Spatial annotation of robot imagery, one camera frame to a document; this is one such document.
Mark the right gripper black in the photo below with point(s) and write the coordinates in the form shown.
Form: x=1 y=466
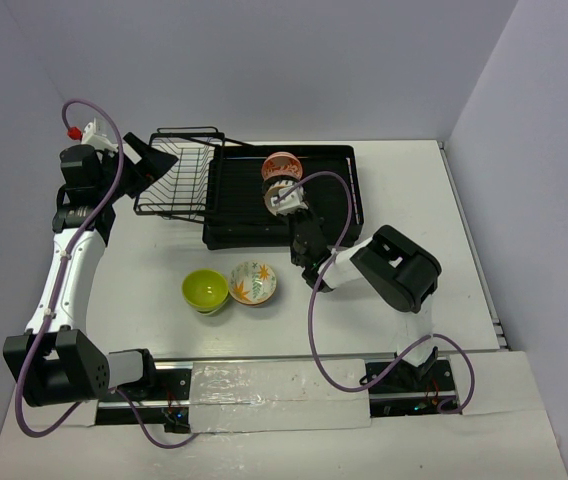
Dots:
x=307 y=213

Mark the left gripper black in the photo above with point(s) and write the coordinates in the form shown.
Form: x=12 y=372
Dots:
x=134 y=163

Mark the leaf pattern white bowl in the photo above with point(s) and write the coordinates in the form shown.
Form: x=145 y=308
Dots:
x=252 y=283

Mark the white bowl pink rim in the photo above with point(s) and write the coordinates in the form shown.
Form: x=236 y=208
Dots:
x=272 y=192

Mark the orange floral bowl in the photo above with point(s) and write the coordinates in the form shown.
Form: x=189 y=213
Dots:
x=281 y=164

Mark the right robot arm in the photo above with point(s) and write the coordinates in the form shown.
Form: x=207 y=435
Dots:
x=401 y=272

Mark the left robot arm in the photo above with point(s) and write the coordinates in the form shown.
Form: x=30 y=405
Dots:
x=54 y=360

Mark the black dish rack tray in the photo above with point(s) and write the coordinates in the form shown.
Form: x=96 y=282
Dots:
x=236 y=213

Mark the green bowl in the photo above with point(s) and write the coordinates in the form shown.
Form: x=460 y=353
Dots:
x=205 y=290

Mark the white taped sheet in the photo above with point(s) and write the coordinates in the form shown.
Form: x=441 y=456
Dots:
x=247 y=397

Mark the black wire plate rack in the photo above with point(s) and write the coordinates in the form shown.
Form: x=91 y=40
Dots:
x=181 y=194

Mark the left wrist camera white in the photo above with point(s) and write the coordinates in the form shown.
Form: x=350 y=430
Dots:
x=93 y=134

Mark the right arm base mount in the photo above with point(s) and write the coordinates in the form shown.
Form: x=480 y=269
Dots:
x=400 y=394

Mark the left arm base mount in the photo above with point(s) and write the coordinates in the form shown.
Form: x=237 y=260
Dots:
x=166 y=403

